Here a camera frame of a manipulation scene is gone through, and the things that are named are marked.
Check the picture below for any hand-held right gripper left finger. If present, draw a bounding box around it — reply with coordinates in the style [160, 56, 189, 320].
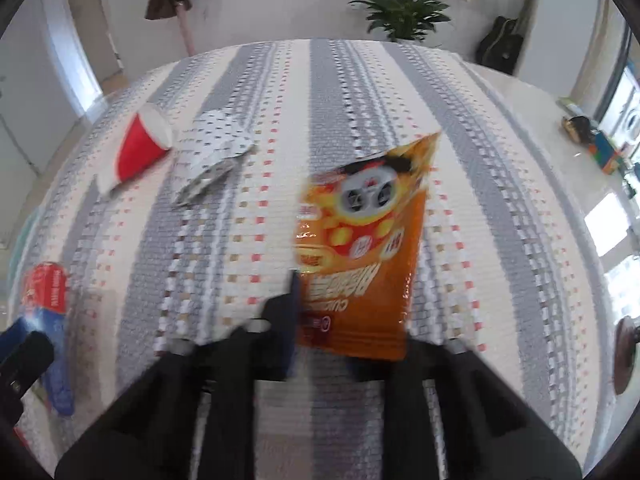
[55, 270, 303, 480]

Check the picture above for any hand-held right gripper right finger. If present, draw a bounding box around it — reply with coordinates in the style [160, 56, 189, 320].
[350, 337, 583, 480]

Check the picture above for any blue red packet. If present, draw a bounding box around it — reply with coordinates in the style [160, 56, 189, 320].
[0, 262, 76, 417]

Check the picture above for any orange snack packet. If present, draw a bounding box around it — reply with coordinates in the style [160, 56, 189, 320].
[295, 131, 442, 361]

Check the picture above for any silver foil blister pack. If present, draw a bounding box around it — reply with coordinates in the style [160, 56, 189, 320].
[172, 108, 257, 207]

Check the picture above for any colourful puzzle cube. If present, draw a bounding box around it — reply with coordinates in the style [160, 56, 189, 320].
[587, 135, 626, 176]

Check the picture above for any small black object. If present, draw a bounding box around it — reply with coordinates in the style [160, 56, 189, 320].
[562, 116, 593, 143]

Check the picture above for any pink coat rack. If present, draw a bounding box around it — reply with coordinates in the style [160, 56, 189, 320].
[170, 0, 196, 56]

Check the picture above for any green potted plant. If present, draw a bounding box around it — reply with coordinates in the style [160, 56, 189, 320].
[352, 0, 451, 43]

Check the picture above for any white washing machine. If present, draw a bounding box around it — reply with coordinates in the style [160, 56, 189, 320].
[600, 62, 640, 156]

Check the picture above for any black acoustic guitar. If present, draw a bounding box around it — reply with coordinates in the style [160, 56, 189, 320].
[475, 0, 536, 75]

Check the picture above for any white refrigerator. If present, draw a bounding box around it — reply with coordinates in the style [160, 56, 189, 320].
[515, 0, 606, 106]

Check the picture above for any round suction cup mount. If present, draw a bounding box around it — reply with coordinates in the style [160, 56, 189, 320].
[614, 316, 640, 396]

